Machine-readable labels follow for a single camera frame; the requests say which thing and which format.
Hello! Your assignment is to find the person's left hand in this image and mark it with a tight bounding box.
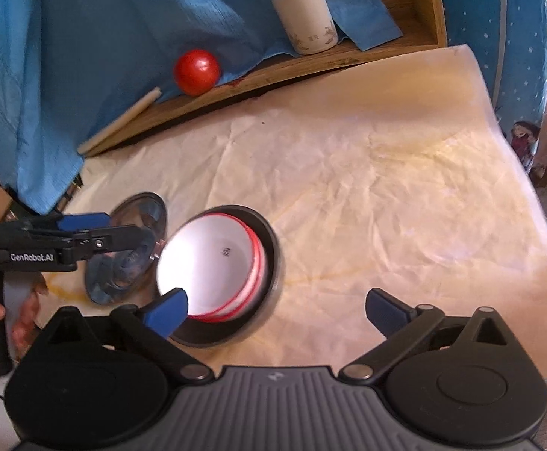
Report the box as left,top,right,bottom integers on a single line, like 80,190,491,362
0,273,47,359

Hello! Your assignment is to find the blue hanging coat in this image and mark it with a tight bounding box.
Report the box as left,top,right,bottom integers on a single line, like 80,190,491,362
0,0,400,214

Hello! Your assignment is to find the wooden shelf board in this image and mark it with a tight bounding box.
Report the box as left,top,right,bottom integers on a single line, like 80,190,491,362
83,0,448,157

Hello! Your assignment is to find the white rolling pin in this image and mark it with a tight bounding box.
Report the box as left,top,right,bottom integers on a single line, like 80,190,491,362
77,86,162,155

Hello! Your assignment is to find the cream paper table cover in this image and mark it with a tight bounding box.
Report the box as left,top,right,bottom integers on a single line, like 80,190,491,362
33,42,547,379

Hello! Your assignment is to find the white thermos cup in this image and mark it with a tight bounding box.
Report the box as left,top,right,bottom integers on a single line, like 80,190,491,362
271,0,339,55

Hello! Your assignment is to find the steel plate front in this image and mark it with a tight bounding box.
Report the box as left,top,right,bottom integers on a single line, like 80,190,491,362
83,190,168,307

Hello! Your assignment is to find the deep steel bowl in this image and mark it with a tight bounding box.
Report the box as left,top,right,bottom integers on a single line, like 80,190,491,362
155,205,283,348

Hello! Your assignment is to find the white bowl red rim back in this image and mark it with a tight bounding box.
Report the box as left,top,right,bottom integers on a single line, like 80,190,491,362
156,213,258,318

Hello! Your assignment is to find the blue dotted curtain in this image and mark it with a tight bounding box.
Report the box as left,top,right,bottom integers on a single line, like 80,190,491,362
442,0,547,135

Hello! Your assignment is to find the white bowl red rim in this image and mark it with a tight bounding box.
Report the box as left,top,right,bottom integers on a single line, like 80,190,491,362
156,213,258,318
188,213,268,323

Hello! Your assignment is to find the white bowl red rim front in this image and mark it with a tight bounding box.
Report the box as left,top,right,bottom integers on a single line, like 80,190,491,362
188,213,268,323

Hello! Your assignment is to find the black plastic crate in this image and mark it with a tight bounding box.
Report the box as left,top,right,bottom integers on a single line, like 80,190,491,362
53,174,84,213

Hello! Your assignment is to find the red tomato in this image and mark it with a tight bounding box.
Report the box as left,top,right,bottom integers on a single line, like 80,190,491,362
173,49,221,97

